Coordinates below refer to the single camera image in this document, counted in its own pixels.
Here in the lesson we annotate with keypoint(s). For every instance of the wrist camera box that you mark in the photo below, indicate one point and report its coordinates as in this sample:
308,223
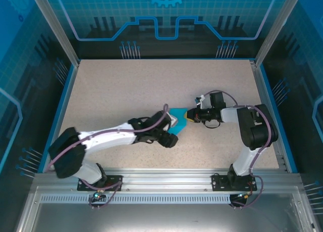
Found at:
203,101
174,121

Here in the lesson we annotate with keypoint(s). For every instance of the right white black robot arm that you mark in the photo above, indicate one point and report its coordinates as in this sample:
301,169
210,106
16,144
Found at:
255,128

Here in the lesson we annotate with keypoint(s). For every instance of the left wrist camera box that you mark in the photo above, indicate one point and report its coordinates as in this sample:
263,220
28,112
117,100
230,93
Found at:
174,121

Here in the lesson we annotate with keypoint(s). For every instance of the aluminium side rail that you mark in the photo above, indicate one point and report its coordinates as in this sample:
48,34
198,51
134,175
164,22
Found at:
262,90

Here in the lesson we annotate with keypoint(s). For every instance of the blue square paper sheet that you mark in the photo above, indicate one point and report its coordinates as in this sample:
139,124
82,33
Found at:
180,115

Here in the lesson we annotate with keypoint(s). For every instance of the blue table edge strip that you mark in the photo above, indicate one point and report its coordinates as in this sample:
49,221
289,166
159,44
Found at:
66,90

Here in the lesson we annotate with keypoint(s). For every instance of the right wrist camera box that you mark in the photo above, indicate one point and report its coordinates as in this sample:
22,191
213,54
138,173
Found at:
203,101

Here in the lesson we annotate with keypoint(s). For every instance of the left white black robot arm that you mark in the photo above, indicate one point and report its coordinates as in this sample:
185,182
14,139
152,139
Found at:
68,151

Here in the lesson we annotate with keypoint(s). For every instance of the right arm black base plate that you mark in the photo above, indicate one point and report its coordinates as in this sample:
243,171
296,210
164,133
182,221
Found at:
217,184

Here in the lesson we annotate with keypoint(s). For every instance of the aluminium frame post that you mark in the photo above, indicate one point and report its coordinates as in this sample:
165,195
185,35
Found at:
56,27
277,27

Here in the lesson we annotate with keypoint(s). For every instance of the aluminium frame rail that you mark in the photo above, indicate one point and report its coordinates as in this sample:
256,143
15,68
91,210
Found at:
166,179

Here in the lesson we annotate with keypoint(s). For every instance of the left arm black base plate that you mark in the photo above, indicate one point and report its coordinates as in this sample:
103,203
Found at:
82,187

